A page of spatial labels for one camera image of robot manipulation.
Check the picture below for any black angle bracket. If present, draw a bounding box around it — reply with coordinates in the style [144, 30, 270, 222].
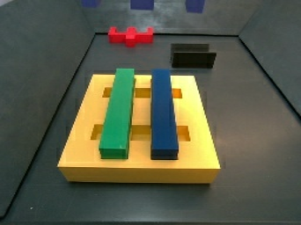
[169, 43, 216, 69]

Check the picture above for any green bar block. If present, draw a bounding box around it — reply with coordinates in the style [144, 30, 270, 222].
[98, 69, 134, 159]

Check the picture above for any red m-shaped block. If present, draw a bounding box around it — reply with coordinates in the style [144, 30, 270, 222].
[108, 26, 153, 47]

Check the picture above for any yellow slotted board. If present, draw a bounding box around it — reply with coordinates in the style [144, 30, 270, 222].
[57, 75, 219, 184]

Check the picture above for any purple m-shaped block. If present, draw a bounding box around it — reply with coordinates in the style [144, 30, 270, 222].
[80, 0, 205, 13]

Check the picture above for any blue bar block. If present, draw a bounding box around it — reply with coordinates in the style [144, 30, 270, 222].
[149, 69, 179, 160]

